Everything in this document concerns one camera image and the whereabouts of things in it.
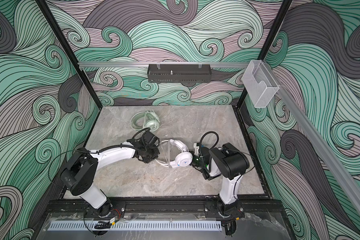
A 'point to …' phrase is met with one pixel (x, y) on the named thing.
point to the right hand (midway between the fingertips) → (180, 155)
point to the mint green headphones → (153, 122)
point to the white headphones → (184, 158)
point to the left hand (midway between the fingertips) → (159, 154)
